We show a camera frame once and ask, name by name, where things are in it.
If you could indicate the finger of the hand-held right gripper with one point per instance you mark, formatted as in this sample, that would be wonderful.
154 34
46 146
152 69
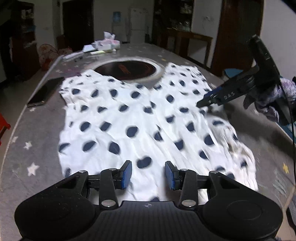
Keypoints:
208 102
214 92

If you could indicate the dark wooden shelf cabinet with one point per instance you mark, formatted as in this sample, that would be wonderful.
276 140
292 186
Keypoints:
20 41

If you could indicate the pastel tissue pack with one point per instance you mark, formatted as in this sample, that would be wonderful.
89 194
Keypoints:
108 42

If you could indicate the round black induction cooktop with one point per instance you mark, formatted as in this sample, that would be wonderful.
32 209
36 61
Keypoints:
129 68

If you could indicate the white folded paper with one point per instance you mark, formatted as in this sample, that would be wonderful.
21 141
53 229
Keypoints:
89 48

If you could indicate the dark wooden door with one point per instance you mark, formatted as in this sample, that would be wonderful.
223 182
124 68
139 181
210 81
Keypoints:
78 25

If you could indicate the grey star print tablecloth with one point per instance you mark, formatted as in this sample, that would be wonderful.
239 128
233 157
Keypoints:
34 143

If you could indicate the black pen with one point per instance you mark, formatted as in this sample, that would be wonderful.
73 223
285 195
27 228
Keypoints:
78 59

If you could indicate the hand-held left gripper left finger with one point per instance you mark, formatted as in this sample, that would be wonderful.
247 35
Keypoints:
126 175

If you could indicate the white polka dot garment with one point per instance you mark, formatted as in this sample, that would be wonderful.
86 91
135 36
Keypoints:
138 115

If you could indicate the black smartphone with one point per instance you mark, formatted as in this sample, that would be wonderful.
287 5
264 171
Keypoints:
46 91

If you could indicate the brown glass panel door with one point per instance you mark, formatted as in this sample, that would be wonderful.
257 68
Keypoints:
231 37

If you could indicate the wooden side table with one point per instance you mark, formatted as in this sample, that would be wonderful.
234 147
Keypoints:
192 37

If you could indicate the long white remote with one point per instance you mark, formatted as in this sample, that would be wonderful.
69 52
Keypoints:
71 56

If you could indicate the blue water bottle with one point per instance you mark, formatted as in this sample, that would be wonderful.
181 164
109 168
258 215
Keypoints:
117 17

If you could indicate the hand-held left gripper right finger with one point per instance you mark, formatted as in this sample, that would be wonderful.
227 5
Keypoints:
171 176

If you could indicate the white wall socket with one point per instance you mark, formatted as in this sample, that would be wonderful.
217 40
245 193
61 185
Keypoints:
206 18

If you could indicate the pink patterned play tent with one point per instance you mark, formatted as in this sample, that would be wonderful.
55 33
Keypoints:
47 56

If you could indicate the white water dispenser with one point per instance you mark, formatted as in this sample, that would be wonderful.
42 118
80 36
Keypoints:
119 33

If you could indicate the blue sofa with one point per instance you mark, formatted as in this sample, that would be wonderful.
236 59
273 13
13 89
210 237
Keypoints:
232 73

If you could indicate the tall dark display cabinet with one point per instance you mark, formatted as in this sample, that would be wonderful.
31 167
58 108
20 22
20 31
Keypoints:
171 16

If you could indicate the white refrigerator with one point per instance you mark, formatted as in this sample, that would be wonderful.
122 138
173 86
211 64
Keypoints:
138 25

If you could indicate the red plastic stool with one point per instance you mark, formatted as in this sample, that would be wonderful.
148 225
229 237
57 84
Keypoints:
4 126

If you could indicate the person's right forearm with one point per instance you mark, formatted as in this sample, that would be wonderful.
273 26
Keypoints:
272 96

